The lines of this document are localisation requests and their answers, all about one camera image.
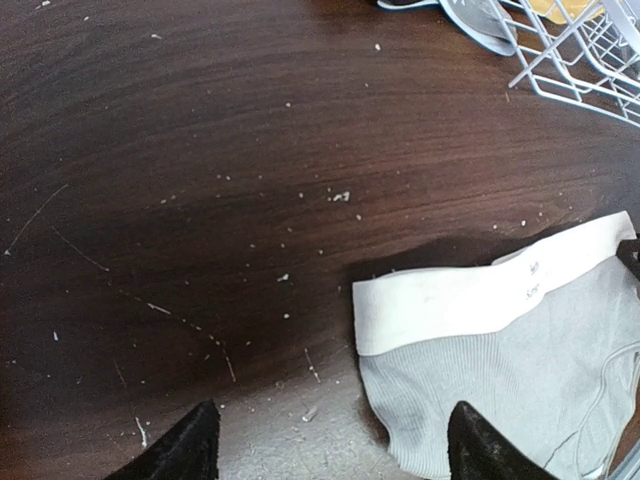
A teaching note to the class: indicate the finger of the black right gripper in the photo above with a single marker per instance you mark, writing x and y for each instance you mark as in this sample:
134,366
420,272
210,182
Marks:
628,252

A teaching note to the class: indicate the yellow scalloped plate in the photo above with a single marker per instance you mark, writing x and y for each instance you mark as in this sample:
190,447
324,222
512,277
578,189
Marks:
561,12

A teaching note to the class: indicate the white wire dish rack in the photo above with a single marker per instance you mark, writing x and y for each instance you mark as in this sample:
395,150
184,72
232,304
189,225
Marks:
593,65

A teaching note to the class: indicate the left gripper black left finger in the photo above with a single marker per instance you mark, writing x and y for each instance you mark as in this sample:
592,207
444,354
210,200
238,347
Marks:
188,450

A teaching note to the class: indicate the grey underwear white waistband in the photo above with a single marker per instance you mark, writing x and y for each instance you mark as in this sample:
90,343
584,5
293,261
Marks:
543,342

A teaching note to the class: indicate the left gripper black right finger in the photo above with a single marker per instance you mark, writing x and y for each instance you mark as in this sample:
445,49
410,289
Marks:
477,450

